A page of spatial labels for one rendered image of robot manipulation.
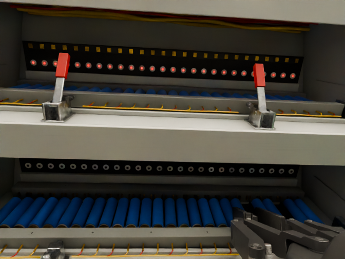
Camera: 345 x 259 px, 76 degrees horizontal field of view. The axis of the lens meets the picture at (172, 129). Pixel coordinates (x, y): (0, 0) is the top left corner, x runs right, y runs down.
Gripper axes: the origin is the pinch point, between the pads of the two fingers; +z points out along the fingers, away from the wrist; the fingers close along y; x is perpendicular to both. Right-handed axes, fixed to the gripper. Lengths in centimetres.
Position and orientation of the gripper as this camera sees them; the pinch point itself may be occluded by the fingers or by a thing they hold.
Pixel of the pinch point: (255, 222)
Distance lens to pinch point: 34.7
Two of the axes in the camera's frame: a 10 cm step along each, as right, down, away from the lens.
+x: 0.2, -9.8, 1.8
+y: 10.0, 0.3, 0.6
